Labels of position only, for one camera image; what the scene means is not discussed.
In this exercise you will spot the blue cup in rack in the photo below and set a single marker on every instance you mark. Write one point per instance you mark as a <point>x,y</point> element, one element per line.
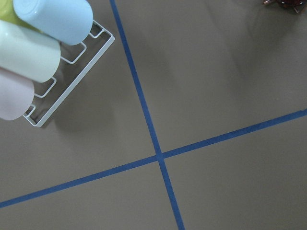
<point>69,21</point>

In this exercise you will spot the pink cup in rack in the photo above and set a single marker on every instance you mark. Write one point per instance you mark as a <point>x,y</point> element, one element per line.
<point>16,95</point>

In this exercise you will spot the white cup in rack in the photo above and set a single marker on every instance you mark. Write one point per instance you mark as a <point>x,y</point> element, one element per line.
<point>28,53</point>

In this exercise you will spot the yellow cup in rack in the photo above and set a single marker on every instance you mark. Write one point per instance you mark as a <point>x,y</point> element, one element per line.
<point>8,14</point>

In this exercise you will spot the white wire cup rack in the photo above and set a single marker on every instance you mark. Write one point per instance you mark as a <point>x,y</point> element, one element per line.
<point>75,62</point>

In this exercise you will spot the copper wire bottle rack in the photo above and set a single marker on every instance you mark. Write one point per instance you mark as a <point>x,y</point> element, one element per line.
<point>297,5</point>

